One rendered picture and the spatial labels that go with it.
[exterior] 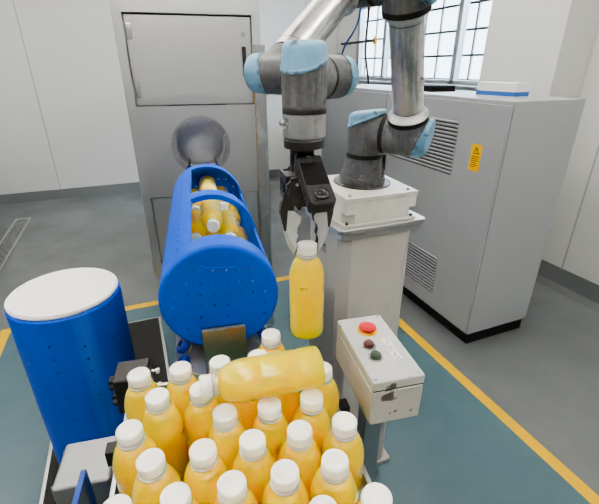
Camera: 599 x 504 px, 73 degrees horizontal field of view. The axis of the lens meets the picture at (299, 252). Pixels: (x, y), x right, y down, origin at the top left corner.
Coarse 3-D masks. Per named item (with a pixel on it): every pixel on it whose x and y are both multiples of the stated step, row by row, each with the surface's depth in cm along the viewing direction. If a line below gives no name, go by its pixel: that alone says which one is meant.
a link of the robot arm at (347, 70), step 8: (336, 56) 71; (344, 56) 73; (336, 64) 69; (344, 64) 71; (352, 64) 73; (344, 72) 70; (352, 72) 73; (344, 80) 71; (352, 80) 73; (336, 88) 70; (344, 88) 73; (352, 88) 76; (336, 96) 73
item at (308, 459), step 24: (240, 456) 60; (264, 456) 60; (288, 456) 61; (312, 456) 61; (360, 456) 63; (144, 480) 56; (168, 480) 57; (192, 480) 58; (216, 480) 58; (264, 480) 59; (312, 480) 59; (360, 480) 66
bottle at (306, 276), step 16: (304, 256) 76; (304, 272) 76; (320, 272) 77; (304, 288) 77; (320, 288) 78; (304, 304) 79; (320, 304) 80; (304, 320) 80; (320, 320) 82; (304, 336) 82
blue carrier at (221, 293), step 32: (224, 192) 133; (192, 256) 91; (224, 256) 93; (256, 256) 95; (160, 288) 92; (192, 288) 94; (224, 288) 96; (256, 288) 98; (192, 320) 97; (224, 320) 100; (256, 320) 102
